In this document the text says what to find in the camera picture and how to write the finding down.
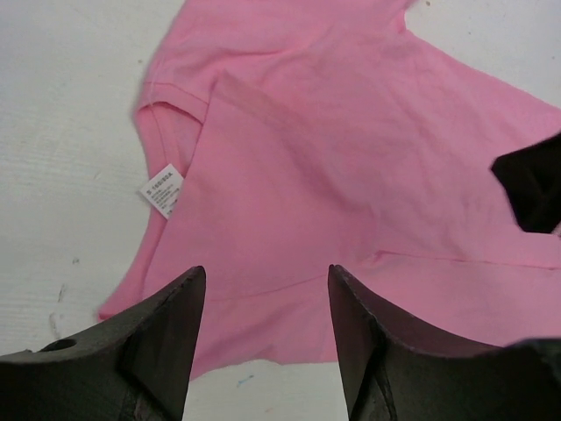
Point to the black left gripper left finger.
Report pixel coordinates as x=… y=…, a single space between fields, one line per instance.
x=133 y=366

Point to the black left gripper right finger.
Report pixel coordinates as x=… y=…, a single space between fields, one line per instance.
x=395 y=366

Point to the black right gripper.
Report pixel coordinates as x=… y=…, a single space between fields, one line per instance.
x=530 y=178

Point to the pink t-shirt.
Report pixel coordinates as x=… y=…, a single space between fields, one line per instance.
x=302 y=134

